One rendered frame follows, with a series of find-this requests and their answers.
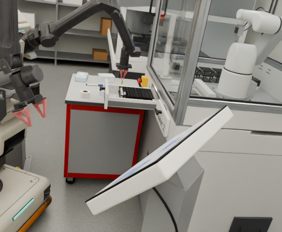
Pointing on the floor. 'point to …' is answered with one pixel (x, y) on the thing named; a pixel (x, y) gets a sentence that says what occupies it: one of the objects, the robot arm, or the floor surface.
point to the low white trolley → (99, 133)
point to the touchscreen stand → (192, 190)
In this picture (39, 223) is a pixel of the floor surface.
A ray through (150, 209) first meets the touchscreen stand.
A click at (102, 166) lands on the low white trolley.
